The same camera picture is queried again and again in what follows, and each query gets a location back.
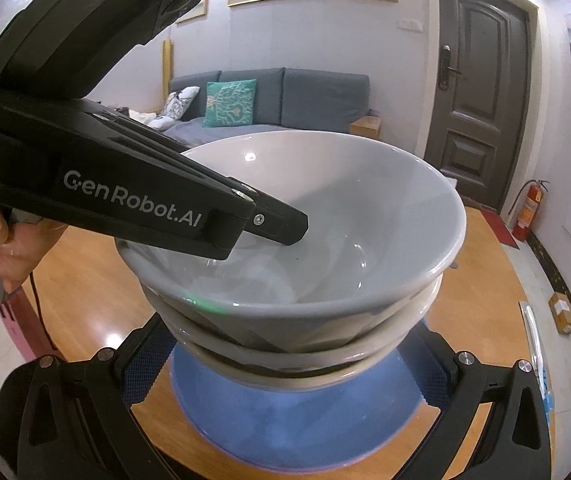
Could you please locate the red door mat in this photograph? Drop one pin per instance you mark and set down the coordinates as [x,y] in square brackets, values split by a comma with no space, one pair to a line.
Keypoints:
[499,227]

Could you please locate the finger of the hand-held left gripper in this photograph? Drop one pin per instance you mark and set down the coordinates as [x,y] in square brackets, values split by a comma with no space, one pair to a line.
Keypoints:
[280,222]

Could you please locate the cardboard box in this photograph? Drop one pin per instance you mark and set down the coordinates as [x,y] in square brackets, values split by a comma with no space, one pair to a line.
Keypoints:
[563,312]

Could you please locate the blue toothbrush package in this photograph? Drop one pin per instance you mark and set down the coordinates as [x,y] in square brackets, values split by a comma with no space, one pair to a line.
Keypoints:
[538,355]

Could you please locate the wooden box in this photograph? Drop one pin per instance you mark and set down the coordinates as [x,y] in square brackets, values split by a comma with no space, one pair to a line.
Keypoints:
[365,127]

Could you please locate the cream bowl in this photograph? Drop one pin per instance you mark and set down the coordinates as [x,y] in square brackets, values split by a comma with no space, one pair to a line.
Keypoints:
[418,317]

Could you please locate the pink object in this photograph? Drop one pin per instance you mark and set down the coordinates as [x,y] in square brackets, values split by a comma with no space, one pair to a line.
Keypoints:
[22,327]

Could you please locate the teal patterned pillow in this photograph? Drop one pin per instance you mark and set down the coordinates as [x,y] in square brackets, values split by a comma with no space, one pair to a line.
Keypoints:
[230,104]

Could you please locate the yellow wooden stick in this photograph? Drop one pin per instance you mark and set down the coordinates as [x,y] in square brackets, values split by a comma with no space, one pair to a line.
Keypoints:
[168,75]

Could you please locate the blue plate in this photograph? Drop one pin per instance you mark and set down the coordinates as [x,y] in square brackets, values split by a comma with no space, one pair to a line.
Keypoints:
[290,420]

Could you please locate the red fire extinguisher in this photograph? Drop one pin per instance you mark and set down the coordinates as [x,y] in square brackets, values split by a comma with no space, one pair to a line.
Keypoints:
[529,215]

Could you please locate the grey sofa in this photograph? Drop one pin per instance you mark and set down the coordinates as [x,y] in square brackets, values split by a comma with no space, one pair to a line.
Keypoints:
[315,95]

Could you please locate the white cloth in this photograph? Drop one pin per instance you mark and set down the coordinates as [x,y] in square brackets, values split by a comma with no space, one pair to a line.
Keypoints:
[158,121]

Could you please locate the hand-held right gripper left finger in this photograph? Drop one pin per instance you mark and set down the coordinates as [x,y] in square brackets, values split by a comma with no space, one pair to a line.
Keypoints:
[140,370]

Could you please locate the small white bowl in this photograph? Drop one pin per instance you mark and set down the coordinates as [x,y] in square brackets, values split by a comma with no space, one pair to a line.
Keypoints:
[290,382]

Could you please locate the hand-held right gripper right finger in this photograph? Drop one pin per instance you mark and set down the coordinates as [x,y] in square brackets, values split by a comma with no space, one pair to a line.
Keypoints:
[438,375]

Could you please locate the white patterned pillow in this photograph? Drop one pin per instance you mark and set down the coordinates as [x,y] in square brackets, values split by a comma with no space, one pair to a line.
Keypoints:
[180,101]

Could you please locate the large white bowl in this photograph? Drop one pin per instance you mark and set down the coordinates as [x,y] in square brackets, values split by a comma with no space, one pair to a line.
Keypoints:
[365,210]

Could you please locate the dark grey door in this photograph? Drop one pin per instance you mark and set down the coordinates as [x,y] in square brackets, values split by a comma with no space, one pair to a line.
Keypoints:
[485,100]

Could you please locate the framed wall picture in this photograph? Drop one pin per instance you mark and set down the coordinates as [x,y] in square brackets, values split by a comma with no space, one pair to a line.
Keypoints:
[193,10]

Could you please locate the person's left hand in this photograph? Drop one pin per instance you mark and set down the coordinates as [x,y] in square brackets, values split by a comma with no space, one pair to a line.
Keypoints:
[20,250]

